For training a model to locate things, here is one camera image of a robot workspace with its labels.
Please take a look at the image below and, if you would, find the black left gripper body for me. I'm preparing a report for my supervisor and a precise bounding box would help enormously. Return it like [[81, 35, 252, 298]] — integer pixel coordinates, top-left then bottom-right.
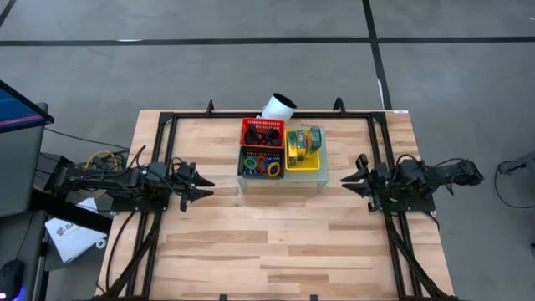
[[169, 161, 198, 212]]

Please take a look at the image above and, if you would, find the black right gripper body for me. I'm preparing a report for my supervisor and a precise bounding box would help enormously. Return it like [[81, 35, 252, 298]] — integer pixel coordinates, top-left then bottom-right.
[[364, 161, 393, 212]]

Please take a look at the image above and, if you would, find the black plastic basket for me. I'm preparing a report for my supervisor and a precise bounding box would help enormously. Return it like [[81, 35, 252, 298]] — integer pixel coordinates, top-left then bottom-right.
[[236, 145, 287, 181]]

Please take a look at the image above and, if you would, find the yellow plastic basket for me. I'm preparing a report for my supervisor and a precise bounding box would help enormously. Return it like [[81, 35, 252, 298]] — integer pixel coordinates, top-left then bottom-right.
[[283, 127, 323, 173]]

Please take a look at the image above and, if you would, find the black wide rubber band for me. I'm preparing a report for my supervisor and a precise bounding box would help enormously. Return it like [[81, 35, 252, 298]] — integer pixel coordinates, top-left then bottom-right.
[[243, 125, 262, 145], [261, 128, 283, 147]]

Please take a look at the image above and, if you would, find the red plastic basket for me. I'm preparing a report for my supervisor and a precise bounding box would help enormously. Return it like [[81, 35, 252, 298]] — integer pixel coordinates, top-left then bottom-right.
[[239, 117, 287, 149]]

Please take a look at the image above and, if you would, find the dark grey desk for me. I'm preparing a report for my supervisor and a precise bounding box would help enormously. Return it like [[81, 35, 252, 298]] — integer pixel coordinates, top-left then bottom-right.
[[0, 208, 48, 301]]

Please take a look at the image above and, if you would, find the green perforated metal riser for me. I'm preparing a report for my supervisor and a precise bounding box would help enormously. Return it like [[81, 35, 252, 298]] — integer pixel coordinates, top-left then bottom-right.
[[235, 125, 329, 193]]

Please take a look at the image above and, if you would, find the small white paper sheet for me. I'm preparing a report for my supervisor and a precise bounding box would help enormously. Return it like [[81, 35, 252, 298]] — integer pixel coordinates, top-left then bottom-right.
[[76, 196, 100, 215]]

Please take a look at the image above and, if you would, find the black support beam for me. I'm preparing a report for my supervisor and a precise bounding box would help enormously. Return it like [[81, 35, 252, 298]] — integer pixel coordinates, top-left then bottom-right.
[[28, 153, 115, 235]]

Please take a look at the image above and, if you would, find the large white paper sheet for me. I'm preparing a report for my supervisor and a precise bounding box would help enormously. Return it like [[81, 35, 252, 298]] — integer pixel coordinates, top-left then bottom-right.
[[44, 216, 108, 264]]

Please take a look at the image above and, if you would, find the grey box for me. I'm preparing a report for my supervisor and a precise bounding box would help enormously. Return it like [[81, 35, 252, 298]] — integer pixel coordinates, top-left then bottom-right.
[[497, 150, 535, 176]]

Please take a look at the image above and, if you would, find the grey cabinet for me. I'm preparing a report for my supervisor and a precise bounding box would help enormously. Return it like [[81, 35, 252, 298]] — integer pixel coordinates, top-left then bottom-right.
[[0, 102, 49, 218]]

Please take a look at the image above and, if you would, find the blue computer monitor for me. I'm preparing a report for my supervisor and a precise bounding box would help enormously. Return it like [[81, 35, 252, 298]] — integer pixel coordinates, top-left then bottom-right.
[[0, 79, 55, 135]]

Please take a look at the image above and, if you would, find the wooden table with black frame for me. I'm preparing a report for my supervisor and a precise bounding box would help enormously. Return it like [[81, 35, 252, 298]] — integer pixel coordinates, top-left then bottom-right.
[[94, 109, 461, 301]]

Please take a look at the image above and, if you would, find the yellow cable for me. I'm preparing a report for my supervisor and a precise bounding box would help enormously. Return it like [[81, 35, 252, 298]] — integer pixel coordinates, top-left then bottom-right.
[[85, 149, 120, 172]]

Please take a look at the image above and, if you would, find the black floor cable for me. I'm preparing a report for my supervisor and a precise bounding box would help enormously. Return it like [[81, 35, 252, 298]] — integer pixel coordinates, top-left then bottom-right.
[[493, 160, 535, 210]]

